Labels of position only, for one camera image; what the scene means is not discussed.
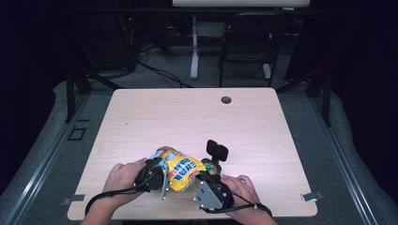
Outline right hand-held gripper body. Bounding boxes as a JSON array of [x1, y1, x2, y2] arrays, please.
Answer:
[[193, 176, 234, 210]]

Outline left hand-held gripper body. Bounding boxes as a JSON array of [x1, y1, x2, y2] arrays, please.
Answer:
[[134, 158, 172, 201]]

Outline yellow spouted pouch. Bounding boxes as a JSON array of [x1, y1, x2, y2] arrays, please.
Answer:
[[148, 145, 207, 192]]

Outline person's left hand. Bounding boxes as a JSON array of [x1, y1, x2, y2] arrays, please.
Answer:
[[102, 157, 147, 207]]

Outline person's right hand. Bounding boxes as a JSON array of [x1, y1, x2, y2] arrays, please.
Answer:
[[220, 175, 261, 214]]

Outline grey tape strip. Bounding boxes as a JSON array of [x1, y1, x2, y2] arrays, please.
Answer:
[[300, 191, 324, 203], [61, 193, 86, 206]]

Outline black metal stand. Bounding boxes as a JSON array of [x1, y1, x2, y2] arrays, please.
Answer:
[[64, 66, 124, 124], [275, 66, 333, 128]]

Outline long white desk leg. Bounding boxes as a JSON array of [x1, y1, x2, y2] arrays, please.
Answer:
[[190, 15, 200, 81]]

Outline black chair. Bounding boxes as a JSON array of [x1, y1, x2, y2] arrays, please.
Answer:
[[217, 11, 291, 89]]

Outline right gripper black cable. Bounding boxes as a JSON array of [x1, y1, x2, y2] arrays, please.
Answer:
[[202, 192, 273, 218]]

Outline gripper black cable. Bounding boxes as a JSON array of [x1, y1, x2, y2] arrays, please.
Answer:
[[202, 192, 273, 218], [84, 179, 152, 217]]

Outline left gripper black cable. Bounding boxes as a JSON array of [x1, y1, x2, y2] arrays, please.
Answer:
[[84, 179, 152, 217]]

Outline black floor cables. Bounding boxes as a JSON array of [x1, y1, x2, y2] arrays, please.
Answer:
[[136, 43, 194, 89]]

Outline metal floor rail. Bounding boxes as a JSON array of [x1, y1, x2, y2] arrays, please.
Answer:
[[311, 95, 380, 225], [0, 93, 92, 225]]

